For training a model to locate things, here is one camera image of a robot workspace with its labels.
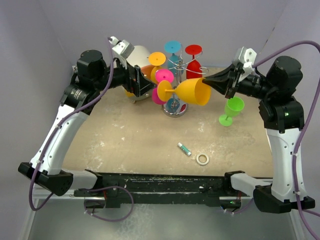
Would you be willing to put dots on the orange wine glass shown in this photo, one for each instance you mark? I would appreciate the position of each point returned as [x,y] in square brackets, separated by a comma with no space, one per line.
[191,91]
[156,59]

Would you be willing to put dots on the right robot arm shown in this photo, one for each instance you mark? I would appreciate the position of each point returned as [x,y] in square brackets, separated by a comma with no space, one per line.
[283,119]

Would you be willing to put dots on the green plastic wine glass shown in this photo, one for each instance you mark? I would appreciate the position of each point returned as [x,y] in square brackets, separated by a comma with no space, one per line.
[233,108]

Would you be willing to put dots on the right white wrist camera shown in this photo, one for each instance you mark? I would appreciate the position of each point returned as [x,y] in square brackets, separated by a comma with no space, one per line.
[246,57]

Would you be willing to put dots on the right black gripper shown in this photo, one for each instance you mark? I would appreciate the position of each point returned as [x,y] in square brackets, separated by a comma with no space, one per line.
[220,81]

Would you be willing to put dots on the red plastic wine glass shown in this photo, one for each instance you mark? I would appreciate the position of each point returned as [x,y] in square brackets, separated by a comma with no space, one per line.
[193,69]

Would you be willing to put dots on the chrome wine glass rack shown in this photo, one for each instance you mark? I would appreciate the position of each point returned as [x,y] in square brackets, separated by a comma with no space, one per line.
[175,107]

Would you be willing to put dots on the orange wine glass front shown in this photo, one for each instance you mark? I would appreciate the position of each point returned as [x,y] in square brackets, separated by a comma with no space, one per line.
[156,59]

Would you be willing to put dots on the pink plastic wine glass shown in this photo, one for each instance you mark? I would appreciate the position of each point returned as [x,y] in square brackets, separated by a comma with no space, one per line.
[161,75]

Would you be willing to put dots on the round white drawer cabinet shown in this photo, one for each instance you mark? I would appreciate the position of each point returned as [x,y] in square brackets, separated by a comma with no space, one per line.
[140,56]

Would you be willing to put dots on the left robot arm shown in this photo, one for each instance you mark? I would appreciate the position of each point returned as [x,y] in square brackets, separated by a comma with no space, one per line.
[90,80]

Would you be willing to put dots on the small white green tube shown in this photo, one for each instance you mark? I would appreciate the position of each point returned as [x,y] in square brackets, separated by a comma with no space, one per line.
[184,149]

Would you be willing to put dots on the blue plastic wine glass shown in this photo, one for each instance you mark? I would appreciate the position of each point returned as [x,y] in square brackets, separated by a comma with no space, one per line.
[174,62]

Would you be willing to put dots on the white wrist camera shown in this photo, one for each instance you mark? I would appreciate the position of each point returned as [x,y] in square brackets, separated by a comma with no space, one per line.
[121,49]
[246,57]

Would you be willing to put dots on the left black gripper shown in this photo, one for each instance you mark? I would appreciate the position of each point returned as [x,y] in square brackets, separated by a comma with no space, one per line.
[140,85]

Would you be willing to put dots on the black base frame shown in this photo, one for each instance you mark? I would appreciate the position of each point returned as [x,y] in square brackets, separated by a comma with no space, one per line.
[115,189]

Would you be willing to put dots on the white tape roll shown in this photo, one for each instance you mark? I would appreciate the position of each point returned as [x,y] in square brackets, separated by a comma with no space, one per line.
[202,159]

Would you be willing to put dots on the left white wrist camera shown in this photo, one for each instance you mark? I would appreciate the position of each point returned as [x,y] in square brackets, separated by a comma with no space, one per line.
[121,49]

